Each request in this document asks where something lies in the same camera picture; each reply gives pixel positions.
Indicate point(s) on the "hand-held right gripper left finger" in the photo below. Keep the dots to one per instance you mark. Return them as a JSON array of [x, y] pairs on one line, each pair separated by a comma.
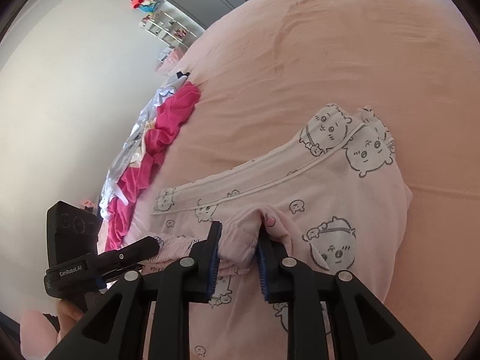
[[210, 266]]

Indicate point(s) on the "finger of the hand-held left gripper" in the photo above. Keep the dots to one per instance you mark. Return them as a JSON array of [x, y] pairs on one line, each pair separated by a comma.
[[100, 282], [120, 257]]

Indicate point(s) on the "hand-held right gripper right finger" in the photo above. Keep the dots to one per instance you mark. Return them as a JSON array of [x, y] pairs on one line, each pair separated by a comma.
[[268, 270]]

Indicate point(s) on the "cartoon print pyjama pants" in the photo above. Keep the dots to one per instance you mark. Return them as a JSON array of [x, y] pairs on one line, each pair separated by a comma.
[[318, 210]]

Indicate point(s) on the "person's left forearm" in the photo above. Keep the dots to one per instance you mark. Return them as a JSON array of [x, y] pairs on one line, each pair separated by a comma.
[[35, 332]]

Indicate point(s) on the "person's left hand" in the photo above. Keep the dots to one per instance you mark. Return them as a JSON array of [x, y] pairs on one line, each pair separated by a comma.
[[69, 313]]

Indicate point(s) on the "light blue garment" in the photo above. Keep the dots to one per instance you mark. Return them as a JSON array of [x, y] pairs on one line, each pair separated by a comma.
[[123, 153]]

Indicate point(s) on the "magenta garment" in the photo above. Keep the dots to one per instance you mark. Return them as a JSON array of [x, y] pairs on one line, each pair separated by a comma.
[[168, 120]]

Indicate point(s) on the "pink gift bag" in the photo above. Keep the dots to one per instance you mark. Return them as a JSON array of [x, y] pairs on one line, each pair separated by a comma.
[[170, 59]]

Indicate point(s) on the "bed with pink sheet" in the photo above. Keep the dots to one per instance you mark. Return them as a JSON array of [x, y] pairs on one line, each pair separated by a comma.
[[337, 63]]

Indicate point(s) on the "red and blue plush toy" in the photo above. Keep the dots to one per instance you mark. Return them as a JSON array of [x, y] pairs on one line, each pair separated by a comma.
[[144, 3]]

